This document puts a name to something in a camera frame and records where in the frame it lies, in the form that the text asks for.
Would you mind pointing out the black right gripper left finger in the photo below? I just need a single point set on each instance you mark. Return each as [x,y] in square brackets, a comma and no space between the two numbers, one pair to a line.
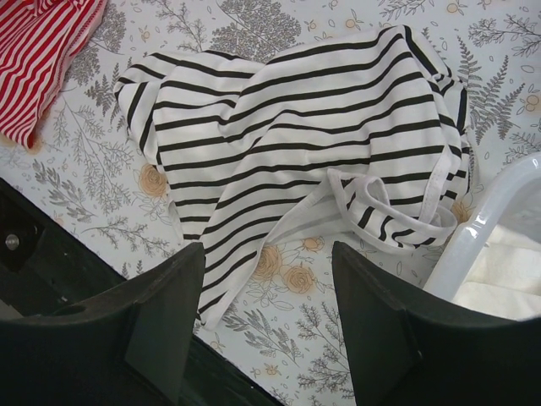
[126,346]

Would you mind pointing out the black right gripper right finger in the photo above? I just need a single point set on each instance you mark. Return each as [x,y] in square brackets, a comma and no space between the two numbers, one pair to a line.
[407,347]

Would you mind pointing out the black white striped tank top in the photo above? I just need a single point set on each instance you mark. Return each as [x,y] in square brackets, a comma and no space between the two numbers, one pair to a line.
[365,134]

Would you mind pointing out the red white striped tank top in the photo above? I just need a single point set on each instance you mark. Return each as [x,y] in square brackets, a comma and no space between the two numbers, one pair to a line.
[39,41]

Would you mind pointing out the white garment in basket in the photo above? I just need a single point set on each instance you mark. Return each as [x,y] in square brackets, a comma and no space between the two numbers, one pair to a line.
[504,280]

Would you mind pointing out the floral pattern table mat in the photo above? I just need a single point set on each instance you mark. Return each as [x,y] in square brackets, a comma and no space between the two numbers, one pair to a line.
[282,330]

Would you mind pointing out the white rectangular laundry basket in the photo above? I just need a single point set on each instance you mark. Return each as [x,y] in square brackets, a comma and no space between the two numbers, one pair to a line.
[512,200]

